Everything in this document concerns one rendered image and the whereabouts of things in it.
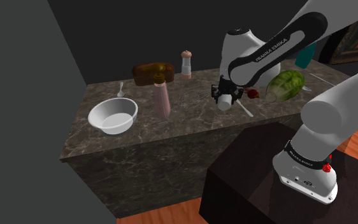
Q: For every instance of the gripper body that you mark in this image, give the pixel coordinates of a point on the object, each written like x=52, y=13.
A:
x=228, y=89

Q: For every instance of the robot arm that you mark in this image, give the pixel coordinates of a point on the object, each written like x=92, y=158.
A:
x=325, y=111

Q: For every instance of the white cup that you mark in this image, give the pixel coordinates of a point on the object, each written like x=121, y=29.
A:
x=224, y=103

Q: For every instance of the small red fruit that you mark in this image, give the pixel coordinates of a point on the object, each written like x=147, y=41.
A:
x=252, y=93

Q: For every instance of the white utensil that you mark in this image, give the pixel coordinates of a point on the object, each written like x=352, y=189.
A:
x=245, y=108

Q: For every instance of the clear grinder with tan ends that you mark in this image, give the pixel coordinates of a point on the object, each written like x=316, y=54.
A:
x=186, y=66

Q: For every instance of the green lettuce head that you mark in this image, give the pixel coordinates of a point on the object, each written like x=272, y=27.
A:
x=286, y=84

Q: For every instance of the pink bottle with brown cap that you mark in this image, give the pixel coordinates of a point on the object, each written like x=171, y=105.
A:
x=162, y=99

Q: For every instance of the teal bottle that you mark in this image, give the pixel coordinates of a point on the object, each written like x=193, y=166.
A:
x=304, y=57

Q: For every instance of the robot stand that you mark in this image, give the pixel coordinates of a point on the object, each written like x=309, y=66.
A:
x=244, y=173

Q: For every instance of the brown bread loaf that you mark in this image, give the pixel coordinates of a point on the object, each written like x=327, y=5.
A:
x=143, y=74

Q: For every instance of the small silver spoon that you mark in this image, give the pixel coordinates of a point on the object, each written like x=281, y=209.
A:
x=120, y=92

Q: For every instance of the white bowl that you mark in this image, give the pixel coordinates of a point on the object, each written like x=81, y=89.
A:
x=117, y=122

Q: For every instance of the framed wall picture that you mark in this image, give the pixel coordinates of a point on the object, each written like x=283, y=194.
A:
x=357, y=40

